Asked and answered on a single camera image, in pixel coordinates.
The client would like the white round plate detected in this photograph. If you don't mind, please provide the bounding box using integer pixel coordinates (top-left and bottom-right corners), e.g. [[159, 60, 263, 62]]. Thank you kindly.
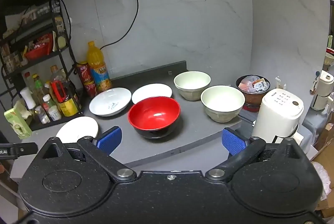
[[56, 116, 99, 143]]

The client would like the white deep plate with logo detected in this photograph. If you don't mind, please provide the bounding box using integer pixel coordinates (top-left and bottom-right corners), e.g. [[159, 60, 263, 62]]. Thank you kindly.
[[89, 87, 132, 117]]

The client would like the cream bowl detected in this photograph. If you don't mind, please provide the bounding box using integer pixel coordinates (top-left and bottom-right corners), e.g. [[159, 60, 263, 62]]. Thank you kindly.
[[200, 85, 245, 123], [173, 71, 211, 101]]

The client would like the red and black bowl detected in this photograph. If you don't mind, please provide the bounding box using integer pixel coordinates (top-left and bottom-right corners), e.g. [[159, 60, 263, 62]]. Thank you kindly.
[[127, 96, 181, 140]]

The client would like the white oval plate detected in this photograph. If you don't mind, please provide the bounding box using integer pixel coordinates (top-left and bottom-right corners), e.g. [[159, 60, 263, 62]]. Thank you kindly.
[[131, 83, 173, 104]]

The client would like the green tea carton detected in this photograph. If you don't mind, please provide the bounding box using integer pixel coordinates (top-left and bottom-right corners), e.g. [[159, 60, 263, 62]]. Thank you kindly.
[[4, 100, 32, 140]]

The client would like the clear spice jar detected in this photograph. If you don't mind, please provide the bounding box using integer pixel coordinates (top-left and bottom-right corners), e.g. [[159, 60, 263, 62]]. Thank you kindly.
[[34, 105, 50, 125]]

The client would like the white electric kettle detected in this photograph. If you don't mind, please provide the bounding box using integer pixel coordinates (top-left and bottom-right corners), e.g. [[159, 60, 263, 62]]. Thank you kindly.
[[251, 88, 304, 144]]

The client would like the red soda can lower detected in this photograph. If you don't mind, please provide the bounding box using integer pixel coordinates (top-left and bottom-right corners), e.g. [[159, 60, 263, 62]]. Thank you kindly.
[[84, 81, 98, 99]]

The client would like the red soda can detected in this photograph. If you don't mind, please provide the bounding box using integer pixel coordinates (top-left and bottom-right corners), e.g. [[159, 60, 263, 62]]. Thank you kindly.
[[84, 81, 98, 99], [76, 61, 93, 84]]

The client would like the white cap jar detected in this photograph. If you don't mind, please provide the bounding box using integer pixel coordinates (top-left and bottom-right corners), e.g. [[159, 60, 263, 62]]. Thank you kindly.
[[48, 105, 62, 121]]

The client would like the copper pot with packets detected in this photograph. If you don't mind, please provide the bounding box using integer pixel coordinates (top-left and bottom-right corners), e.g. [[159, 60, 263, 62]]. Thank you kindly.
[[235, 75, 271, 112]]

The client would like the white cap green bottle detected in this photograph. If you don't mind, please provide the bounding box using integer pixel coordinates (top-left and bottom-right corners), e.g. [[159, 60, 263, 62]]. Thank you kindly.
[[42, 94, 56, 112]]

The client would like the green label sauce bottle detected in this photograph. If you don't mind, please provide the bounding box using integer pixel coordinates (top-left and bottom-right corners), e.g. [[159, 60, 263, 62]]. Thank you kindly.
[[32, 74, 47, 107]]

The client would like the red soda can upper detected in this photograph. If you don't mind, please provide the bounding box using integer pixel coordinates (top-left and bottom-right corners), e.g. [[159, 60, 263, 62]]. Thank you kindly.
[[76, 61, 93, 84]]

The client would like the black metal spice rack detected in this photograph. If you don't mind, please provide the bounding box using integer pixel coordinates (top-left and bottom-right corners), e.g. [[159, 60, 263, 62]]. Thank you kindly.
[[0, 0, 87, 131]]

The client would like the orange juice bottle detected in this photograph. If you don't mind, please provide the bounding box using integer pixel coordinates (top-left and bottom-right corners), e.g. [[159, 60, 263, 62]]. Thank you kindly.
[[87, 41, 112, 93]]

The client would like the cardboard box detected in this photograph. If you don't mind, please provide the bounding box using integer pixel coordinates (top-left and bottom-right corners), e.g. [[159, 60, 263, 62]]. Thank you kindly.
[[312, 123, 333, 218]]

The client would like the red basket on shelf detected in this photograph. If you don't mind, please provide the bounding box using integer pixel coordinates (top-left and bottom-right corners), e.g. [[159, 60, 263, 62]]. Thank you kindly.
[[24, 33, 53, 61]]

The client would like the soy sauce jug red handle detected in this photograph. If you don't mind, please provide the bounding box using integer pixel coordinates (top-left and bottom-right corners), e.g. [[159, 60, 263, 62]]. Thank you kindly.
[[50, 65, 79, 117]]

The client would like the black power cable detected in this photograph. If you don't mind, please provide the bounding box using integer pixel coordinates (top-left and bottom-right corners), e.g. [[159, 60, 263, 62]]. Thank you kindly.
[[100, 0, 140, 51]]

